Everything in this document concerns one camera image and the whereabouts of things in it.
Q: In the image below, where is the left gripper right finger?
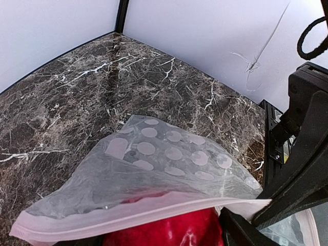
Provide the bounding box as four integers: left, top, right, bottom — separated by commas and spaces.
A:
252, 91, 327, 227

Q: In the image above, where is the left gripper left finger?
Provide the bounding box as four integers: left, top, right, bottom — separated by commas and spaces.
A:
219, 207, 279, 246

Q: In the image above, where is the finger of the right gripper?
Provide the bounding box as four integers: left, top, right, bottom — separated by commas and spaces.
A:
278, 63, 327, 138

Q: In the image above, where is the dark red toy fruit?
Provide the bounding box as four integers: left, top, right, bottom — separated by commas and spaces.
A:
102, 208, 224, 245

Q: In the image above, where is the clear dotted zip top bag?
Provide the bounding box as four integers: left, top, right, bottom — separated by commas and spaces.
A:
9, 114, 318, 246

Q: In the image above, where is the black braided cable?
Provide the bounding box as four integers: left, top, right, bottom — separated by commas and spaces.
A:
296, 0, 328, 61

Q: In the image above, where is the right black frame post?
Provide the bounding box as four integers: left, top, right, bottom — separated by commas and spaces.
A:
114, 0, 129, 34

